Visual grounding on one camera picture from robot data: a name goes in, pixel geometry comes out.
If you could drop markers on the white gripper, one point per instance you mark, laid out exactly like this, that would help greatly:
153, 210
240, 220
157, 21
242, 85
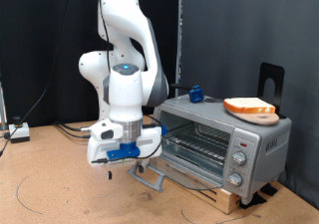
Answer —
99, 151

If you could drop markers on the white bread slice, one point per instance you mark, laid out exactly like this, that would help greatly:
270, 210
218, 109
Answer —
247, 104

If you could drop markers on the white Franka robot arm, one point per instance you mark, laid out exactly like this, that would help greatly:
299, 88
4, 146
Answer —
124, 98

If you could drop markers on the silver oven knob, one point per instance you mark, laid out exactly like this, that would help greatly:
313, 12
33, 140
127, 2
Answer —
239, 158
234, 179

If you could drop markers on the silver toaster oven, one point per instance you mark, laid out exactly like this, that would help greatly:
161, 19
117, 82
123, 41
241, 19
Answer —
275, 157

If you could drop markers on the slatted wooden block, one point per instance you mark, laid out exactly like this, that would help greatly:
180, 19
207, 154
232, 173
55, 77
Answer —
226, 200

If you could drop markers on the white emergency stop box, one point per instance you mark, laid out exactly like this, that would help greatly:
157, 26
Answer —
19, 131

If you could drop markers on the red indicator light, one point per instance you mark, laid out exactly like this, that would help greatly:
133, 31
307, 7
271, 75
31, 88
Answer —
243, 145

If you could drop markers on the thin metal pole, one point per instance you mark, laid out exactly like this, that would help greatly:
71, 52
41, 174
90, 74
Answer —
2, 108

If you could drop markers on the black tape patch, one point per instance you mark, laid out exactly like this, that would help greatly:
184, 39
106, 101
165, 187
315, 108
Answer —
269, 189

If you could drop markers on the oval wooden cutting board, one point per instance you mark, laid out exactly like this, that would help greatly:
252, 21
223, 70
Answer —
262, 119

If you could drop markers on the black backdrop curtain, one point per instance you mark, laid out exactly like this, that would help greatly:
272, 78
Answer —
33, 35

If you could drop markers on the black metal bookend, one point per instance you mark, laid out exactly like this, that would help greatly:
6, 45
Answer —
265, 73

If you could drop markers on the grey backdrop curtain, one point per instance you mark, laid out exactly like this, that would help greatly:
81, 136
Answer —
232, 35

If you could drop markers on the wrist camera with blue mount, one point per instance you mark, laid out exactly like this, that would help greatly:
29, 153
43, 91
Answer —
123, 152

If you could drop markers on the vertical aluminium frame pole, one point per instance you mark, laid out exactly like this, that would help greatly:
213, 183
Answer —
179, 35

